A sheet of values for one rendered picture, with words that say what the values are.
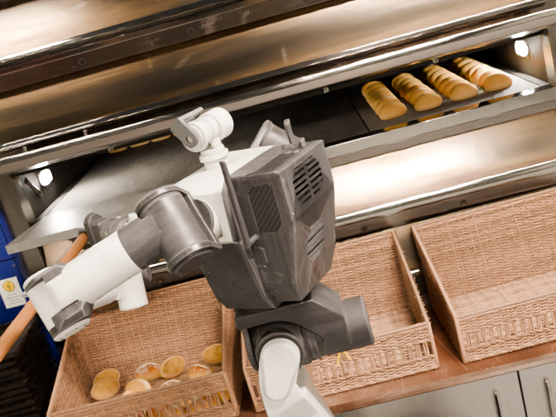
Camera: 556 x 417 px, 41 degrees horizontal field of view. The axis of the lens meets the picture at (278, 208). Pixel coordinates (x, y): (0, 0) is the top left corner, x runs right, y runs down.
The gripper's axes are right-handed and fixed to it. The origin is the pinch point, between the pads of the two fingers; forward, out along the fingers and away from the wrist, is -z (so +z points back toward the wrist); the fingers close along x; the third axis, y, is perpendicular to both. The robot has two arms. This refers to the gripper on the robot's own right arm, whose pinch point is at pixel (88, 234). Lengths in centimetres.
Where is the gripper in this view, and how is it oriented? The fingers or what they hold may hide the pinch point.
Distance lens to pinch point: 223.8
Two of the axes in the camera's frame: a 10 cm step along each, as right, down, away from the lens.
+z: 7.9, -0.3, -6.2
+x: 2.6, 9.2, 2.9
